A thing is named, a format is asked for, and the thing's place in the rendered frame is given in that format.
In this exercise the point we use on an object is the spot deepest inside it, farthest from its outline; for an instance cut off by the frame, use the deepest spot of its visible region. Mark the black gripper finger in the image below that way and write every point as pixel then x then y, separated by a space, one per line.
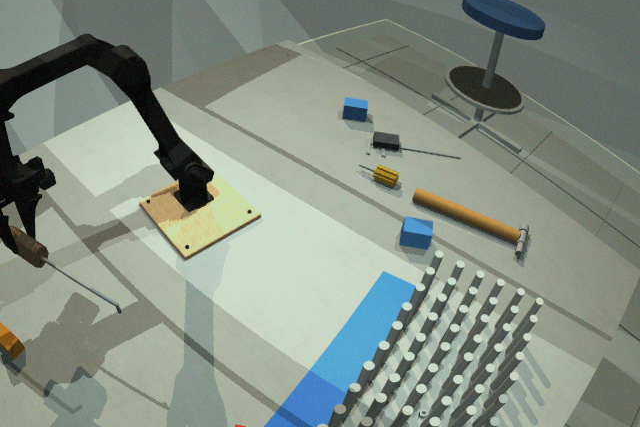
pixel 27 213
pixel 6 234

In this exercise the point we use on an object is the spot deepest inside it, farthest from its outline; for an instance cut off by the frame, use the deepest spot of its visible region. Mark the blue flat strip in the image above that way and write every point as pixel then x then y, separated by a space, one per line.
pixel 325 385

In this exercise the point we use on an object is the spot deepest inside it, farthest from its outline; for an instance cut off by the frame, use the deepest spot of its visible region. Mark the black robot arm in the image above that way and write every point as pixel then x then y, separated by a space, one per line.
pixel 130 73

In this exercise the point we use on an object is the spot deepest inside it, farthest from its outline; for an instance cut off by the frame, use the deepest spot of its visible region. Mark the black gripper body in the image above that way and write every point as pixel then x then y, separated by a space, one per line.
pixel 6 160

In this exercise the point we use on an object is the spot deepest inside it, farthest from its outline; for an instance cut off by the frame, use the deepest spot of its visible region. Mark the orange rectangular bar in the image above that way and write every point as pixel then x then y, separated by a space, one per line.
pixel 10 342

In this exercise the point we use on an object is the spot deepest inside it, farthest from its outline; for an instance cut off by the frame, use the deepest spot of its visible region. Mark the blue cube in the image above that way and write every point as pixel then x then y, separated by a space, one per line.
pixel 355 109
pixel 416 233

